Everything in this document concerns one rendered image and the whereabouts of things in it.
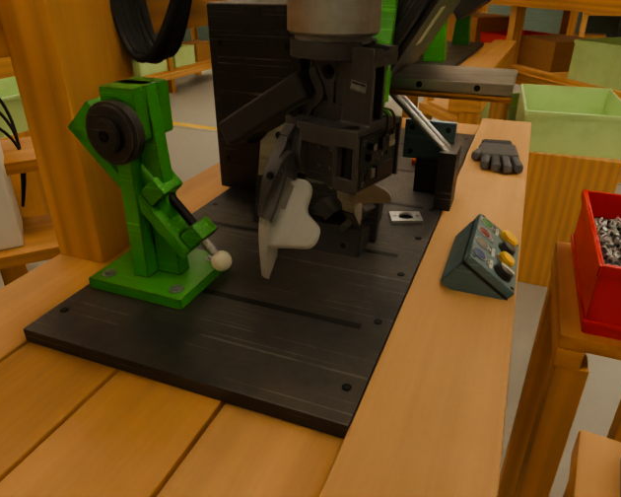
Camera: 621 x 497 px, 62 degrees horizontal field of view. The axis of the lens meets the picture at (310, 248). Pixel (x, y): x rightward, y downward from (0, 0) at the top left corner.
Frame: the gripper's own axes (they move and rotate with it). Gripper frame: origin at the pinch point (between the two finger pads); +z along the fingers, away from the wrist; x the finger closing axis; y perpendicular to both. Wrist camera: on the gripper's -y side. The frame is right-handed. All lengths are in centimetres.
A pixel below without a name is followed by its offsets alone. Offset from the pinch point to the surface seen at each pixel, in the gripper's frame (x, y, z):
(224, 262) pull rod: 3.3, -16.8, 9.0
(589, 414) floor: 121, 24, 102
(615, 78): 295, -21, 21
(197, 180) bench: 34, -58, 16
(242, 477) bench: -15.1, 4.2, 16.0
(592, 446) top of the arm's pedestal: 11.8, 28.4, 18.6
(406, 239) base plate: 33.0, -5.7, 13.4
